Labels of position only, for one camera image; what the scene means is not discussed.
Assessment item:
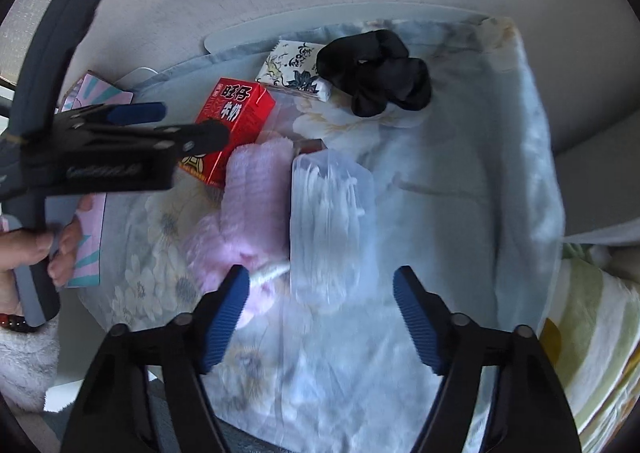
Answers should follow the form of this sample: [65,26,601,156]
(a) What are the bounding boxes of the white desk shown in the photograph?
[202,2,501,54]

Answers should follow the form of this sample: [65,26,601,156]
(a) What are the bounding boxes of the person's left hand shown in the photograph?
[0,196,96,314]

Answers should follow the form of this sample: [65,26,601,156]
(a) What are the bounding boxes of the floral print tissue pack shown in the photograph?
[255,40,333,101]

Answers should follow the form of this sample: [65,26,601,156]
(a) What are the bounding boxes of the person's left forearm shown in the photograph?
[0,323,61,414]

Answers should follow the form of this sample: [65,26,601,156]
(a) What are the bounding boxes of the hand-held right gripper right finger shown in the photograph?
[393,265,583,453]

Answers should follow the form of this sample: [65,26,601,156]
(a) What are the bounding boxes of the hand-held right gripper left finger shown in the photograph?
[60,265,251,453]

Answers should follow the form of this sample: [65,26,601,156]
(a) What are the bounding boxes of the black scrunchie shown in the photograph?
[315,29,433,118]

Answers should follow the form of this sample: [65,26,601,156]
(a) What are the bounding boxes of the light blue floral cloth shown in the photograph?
[65,16,566,453]

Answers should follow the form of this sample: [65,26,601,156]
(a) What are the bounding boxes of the pink towel in plastic bag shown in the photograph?
[185,133,301,329]

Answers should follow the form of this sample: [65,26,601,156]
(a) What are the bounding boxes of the red milk carton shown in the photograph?
[180,77,277,189]

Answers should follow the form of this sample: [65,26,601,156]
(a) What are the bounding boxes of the green striped blanket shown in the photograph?
[537,238,640,453]

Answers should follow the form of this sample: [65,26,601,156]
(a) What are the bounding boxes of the dark bead bracelet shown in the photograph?
[0,313,38,334]

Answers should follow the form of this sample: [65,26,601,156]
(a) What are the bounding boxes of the cardboard box with pink lining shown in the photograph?
[50,70,136,290]

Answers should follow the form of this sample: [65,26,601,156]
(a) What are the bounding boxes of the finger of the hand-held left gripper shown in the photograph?
[155,120,231,157]
[102,102,167,126]

